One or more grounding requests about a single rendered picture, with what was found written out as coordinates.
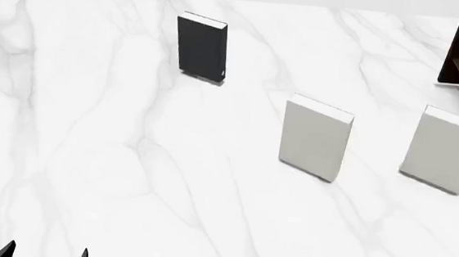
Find grey upright book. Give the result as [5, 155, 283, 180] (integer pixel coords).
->
[397, 102, 459, 196]
[277, 91, 358, 185]

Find black upright book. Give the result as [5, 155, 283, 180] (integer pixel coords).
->
[172, 10, 231, 83]

